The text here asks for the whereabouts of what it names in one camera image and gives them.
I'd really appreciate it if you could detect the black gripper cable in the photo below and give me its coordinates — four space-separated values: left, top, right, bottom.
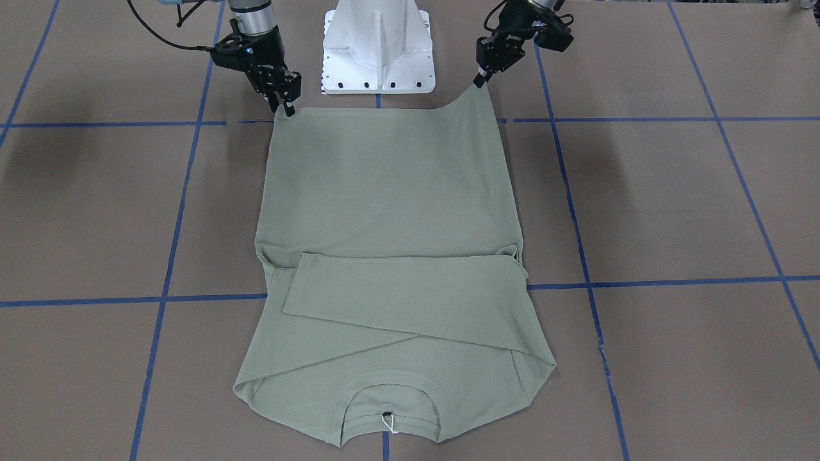
127 0 222 52

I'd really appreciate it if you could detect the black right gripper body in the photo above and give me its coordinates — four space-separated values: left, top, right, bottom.
248 35 302 103

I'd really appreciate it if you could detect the olive green long-sleeve shirt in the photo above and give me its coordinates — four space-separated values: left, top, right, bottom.
233 86 556 447

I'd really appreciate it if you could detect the brown paper table cover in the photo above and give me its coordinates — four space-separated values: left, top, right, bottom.
0 0 820 461

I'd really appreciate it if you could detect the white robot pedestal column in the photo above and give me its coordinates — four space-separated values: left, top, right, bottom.
320 1 436 95

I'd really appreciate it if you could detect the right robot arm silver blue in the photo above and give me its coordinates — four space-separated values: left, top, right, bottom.
224 1 301 117

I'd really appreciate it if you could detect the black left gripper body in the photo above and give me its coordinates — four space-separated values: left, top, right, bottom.
475 6 536 76

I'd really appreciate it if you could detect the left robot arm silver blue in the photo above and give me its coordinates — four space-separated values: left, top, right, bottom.
473 1 574 88

